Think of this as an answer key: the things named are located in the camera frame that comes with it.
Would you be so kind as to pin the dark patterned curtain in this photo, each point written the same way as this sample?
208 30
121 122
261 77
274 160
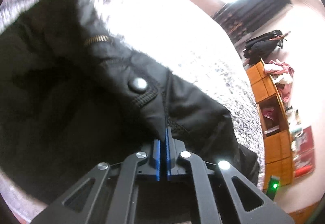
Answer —
246 16

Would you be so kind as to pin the red poster on wall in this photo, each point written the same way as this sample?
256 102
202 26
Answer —
304 153

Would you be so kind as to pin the black bag on shelf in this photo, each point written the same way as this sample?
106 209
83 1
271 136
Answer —
262 46

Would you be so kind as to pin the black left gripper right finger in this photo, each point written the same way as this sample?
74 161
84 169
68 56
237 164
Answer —
222 193

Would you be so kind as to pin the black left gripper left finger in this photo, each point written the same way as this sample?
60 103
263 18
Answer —
107 193

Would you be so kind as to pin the grey quilted bedspread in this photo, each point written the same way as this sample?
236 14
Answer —
181 36

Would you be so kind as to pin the orange wooden shelf unit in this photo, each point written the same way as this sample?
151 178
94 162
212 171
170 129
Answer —
275 128

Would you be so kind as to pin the black pants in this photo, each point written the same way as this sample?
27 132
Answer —
73 96

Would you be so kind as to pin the pink clothes pile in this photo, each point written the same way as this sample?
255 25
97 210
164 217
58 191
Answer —
282 74

